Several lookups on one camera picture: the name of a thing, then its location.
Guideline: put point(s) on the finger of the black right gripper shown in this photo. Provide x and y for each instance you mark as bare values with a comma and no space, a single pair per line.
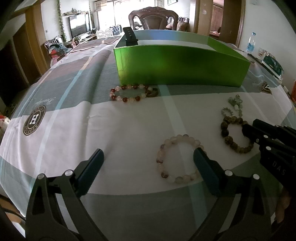
262,128
252,133

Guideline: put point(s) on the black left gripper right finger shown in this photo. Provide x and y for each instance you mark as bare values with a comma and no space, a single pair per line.
211,172

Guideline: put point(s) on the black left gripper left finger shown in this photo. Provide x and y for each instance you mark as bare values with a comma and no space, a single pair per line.
87,171

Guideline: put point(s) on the person's right hand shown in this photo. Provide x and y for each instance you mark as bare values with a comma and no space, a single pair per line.
282,204

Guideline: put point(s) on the plaid bed sheet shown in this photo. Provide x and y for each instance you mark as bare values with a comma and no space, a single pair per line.
68,114

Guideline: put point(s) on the green white tissue box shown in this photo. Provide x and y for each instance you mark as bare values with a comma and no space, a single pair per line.
269,61

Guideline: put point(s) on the clear water bottle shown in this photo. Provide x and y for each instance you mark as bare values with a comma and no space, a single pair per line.
251,43

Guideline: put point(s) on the green cardboard box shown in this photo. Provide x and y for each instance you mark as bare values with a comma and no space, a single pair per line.
164,57

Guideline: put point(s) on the wooden armchair with clothes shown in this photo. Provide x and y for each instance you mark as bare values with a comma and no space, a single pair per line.
57,49

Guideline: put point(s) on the green ivy garland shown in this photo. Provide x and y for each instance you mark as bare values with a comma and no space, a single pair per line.
60,20

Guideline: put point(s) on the flat screen television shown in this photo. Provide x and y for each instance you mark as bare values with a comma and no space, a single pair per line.
79,24

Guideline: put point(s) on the dark wooden chair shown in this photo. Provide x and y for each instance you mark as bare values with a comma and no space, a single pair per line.
153,18

